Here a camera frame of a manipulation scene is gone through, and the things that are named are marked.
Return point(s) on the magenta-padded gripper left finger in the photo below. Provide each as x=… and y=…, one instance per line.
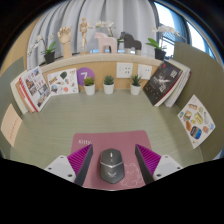
x=80, y=160

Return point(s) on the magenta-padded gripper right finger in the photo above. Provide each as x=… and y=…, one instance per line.
x=149, y=160

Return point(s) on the grey computer mouse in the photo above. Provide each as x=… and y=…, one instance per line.
x=111, y=166

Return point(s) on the pink mouse pad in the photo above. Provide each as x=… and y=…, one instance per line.
x=113, y=140

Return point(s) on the white food sticker sheet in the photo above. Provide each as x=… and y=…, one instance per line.
x=196, y=121

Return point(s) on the small succulent in white pot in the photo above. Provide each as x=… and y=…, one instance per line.
x=89, y=90
x=108, y=89
x=135, y=90

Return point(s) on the beige paper card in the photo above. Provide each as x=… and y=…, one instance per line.
x=11, y=125

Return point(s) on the dark cover book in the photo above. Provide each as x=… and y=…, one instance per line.
x=161, y=83

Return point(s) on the white books stack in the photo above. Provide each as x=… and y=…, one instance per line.
x=180, y=88

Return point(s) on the white mixed sticker sheet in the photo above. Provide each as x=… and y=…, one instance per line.
x=62, y=82

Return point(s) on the photo collage cover book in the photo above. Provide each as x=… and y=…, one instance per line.
x=36, y=88

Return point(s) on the purple round number disc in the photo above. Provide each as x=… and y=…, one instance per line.
x=84, y=72

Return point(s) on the cream cover book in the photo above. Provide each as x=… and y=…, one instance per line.
x=16, y=95

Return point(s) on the large white orchid black pot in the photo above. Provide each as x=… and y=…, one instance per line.
x=160, y=54

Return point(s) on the small white orchid black pot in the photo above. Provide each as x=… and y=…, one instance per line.
x=49, y=57

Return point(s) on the black horse figure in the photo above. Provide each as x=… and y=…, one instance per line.
x=130, y=42

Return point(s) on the pink horse figure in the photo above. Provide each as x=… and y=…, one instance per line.
x=105, y=41

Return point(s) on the wooden hand model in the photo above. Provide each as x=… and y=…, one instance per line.
x=65, y=37

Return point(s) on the wooden mannequin figure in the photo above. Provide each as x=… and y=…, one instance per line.
x=84, y=30

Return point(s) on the dark framed window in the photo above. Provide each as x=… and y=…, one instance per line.
x=193, y=33

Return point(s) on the white orchid behind horses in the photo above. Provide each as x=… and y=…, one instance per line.
x=104, y=24

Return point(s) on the grey-white curtain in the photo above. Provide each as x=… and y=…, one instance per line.
x=133, y=16

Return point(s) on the white wall socket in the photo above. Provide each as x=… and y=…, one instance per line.
x=124, y=70
x=145, y=71

